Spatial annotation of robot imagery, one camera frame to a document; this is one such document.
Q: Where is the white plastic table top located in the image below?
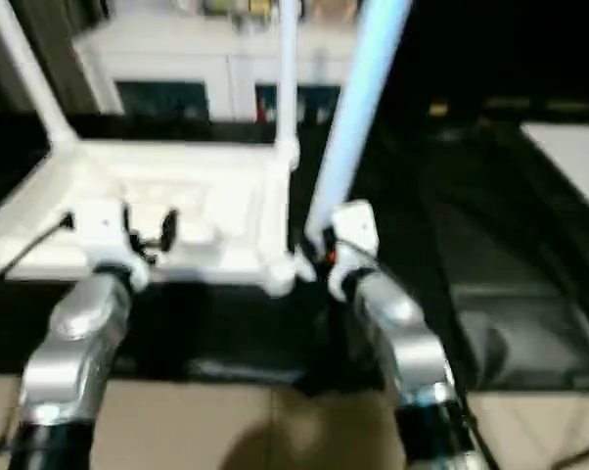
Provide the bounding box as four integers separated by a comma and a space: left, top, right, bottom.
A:
0, 134, 321, 301

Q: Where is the black mat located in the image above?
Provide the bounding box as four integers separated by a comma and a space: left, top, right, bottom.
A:
0, 107, 589, 398

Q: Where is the white low cabinet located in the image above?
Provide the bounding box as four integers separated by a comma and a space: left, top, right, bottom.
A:
72, 13, 360, 124

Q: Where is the grey curtain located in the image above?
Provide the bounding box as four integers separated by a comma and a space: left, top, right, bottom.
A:
0, 0, 125, 119

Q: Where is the row of picture frames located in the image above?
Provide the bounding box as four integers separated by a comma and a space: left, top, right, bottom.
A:
201, 0, 306, 17

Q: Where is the brown teddy bear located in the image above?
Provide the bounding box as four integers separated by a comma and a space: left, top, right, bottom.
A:
312, 0, 360, 22

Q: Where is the white long board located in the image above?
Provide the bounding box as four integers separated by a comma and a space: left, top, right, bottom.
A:
518, 121, 589, 217

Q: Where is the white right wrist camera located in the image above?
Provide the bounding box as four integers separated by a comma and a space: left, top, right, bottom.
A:
327, 199, 380, 304

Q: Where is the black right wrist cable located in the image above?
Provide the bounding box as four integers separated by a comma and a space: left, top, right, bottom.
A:
337, 238, 499, 470

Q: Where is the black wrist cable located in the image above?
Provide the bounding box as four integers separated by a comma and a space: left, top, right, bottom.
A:
0, 212, 76, 291
337, 238, 499, 470

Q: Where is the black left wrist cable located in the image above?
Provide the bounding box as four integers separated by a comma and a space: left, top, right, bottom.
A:
0, 212, 76, 291

